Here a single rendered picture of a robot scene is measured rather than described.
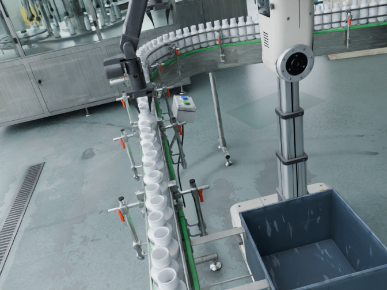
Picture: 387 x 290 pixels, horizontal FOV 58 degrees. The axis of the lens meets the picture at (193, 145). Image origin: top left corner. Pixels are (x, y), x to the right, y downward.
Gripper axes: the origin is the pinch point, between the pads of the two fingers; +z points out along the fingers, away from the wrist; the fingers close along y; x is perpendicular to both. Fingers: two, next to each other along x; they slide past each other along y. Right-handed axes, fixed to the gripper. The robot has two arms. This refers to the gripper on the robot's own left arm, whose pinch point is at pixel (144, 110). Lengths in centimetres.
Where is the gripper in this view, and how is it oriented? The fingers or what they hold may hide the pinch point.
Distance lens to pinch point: 132.6
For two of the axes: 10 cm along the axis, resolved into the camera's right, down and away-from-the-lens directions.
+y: 9.7, -2.1, 0.7
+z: 1.5, 8.6, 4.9
